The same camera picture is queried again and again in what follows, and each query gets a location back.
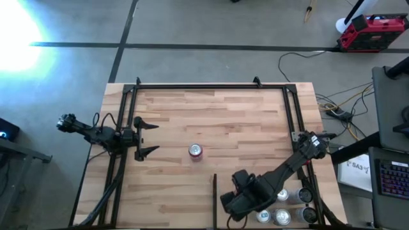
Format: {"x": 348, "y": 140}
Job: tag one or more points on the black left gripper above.
{"x": 131, "y": 138}

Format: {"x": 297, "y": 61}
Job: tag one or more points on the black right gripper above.
{"x": 249, "y": 195}

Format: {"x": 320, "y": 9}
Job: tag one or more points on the slim teal patterned can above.
{"x": 264, "y": 216}

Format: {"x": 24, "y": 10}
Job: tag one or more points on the silver Diet Coke can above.
{"x": 282, "y": 217}
{"x": 283, "y": 195}

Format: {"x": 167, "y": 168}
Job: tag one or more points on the red Fanta strawberry can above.
{"x": 195, "y": 151}

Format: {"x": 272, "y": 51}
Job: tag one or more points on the slim white Celsius can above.
{"x": 305, "y": 215}
{"x": 302, "y": 195}

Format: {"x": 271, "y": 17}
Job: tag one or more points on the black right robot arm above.
{"x": 297, "y": 159}

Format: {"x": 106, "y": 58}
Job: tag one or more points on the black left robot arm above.
{"x": 92, "y": 135}

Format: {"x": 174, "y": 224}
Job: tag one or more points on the white printed paper sheet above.
{"x": 354, "y": 172}

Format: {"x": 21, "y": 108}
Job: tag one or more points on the black power strip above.
{"x": 339, "y": 114}

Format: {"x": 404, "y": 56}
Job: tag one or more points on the dark computer desk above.
{"x": 374, "y": 207}

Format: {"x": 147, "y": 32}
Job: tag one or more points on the grey metal bench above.
{"x": 19, "y": 152}

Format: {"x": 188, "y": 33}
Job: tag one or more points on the black box with blue light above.
{"x": 8, "y": 129}

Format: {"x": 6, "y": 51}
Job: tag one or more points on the black backlit keyboard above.
{"x": 394, "y": 179}

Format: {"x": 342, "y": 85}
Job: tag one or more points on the grey desk panel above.
{"x": 390, "y": 102}

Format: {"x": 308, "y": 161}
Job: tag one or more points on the black monitor pole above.
{"x": 397, "y": 68}

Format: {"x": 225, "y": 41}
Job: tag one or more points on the red and black toolbox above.
{"x": 372, "y": 33}

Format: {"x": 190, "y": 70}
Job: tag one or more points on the silver mounting bracket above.
{"x": 296, "y": 136}

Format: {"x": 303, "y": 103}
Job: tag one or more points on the black aluminium rig frame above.
{"x": 207, "y": 86}

